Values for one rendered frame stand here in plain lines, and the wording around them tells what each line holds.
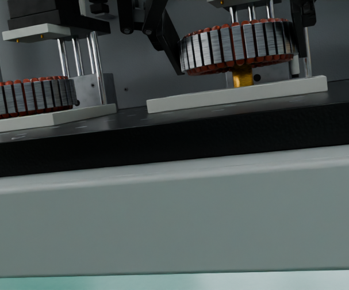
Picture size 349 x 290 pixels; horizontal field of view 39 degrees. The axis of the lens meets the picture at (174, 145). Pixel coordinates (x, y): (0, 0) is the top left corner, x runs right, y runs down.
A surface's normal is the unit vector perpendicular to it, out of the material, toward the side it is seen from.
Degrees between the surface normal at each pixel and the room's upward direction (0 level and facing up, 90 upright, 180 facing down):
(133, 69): 90
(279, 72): 90
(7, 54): 90
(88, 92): 90
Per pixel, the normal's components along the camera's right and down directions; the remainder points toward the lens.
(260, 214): -0.28, 0.14
